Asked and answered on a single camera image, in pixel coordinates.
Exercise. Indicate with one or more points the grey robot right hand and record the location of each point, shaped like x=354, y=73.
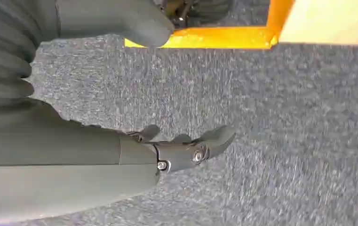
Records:
x=57, y=156

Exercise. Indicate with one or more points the ribbed grey right arm sleeve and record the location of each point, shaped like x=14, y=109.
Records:
x=4, y=46

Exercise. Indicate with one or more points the black robot foot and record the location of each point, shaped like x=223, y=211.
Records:
x=206, y=11

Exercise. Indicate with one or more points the pale wooden desk side panel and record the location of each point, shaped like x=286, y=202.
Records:
x=331, y=21

